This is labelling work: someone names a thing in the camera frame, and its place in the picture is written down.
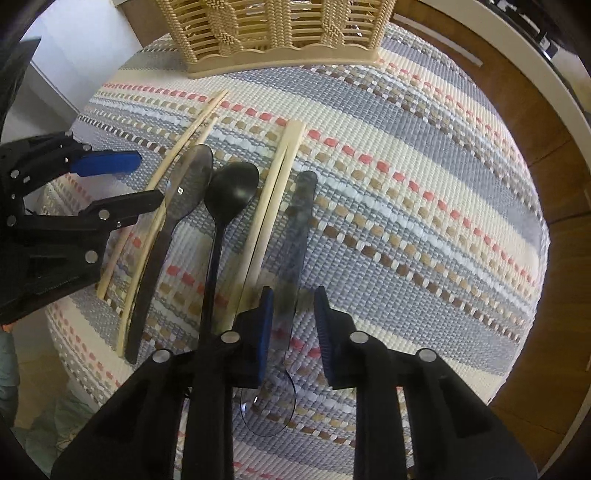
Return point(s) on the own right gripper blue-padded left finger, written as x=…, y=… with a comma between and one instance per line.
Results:
x=134, y=435

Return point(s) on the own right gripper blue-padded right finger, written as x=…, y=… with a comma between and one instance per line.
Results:
x=414, y=413

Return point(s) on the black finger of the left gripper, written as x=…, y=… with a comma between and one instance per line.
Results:
x=120, y=211

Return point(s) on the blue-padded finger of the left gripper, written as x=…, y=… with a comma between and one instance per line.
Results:
x=104, y=162

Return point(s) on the transparent grey plastic spoon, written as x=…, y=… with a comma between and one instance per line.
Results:
x=266, y=411

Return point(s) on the light green sleeve forearm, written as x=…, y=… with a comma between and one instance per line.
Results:
x=9, y=378

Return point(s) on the grey translucent plastic spoon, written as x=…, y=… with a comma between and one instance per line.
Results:
x=186, y=187

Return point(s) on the beige woven utensil basket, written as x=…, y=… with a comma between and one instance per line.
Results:
x=222, y=36

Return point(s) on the striped woven table mat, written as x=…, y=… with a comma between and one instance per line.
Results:
x=427, y=227

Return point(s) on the black gas stove top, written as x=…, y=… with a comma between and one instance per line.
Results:
x=565, y=22

